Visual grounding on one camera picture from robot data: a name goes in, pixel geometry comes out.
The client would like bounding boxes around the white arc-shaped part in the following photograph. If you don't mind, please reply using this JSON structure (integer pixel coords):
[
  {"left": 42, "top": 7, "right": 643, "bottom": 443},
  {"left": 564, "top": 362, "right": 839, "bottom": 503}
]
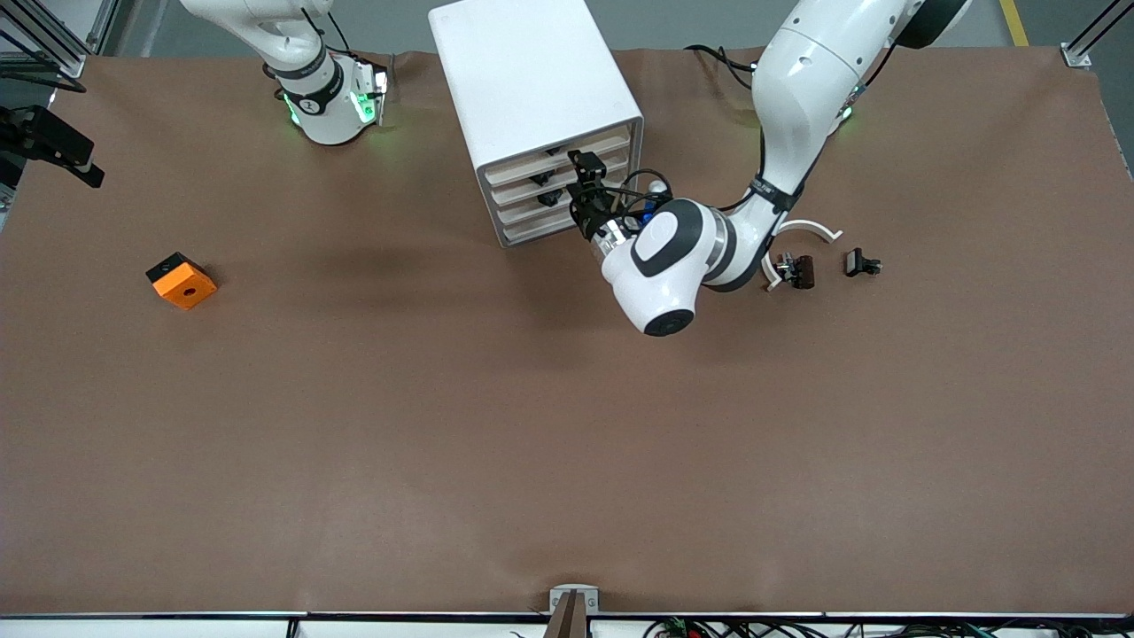
[{"left": 762, "top": 219, "right": 843, "bottom": 293}]

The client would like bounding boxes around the brown bar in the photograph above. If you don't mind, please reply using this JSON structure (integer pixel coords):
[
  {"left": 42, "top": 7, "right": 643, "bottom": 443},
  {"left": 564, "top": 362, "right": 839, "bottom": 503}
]
[{"left": 542, "top": 591, "right": 591, "bottom": 638}]

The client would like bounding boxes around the tangled cable bundle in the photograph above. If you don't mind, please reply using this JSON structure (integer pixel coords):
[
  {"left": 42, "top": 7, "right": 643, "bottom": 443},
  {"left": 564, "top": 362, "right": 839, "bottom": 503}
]
[{"left": 642, "top": 618, "right": 1134, "bottom": 638}]

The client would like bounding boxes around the grey metal bracket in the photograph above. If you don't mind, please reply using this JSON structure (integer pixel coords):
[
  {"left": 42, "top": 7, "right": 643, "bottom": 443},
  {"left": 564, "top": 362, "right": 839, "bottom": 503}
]
[{"left": 548, "top": 584, "right": 601, "bottom": 615}]

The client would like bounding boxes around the orange and black box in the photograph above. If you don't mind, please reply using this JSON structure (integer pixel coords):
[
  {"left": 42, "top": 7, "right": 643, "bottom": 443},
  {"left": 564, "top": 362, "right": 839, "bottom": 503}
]
[{"left": 145, "top": 252, "right": 219, "bottom": 311}]

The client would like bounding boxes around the brown table cover sheet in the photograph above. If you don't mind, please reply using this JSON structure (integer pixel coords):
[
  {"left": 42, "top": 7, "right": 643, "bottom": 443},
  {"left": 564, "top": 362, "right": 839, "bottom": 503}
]
[{"left": 0, "top": 46, "right": 1134, "bottom": 619}]

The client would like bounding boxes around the black base cable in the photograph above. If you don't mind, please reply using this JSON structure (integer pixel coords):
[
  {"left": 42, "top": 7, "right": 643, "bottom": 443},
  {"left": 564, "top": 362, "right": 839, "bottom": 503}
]
[{"left": 685, "top": 43, "right": 767, "bottom": 98}]

